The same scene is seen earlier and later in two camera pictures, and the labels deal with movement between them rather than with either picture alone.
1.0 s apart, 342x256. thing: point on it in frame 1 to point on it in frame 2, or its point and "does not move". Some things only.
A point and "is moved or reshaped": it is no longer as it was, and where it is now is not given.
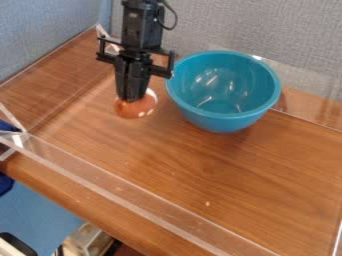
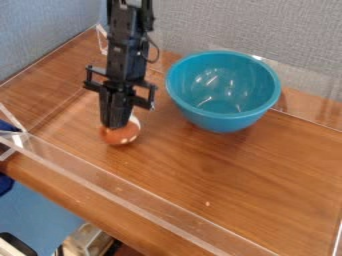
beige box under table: x=89 y=241 does not move
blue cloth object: x=7 y=182 does not move
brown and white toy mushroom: x=139 y=108 is moved or reshaped
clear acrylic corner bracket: x=109 y=48 does not move
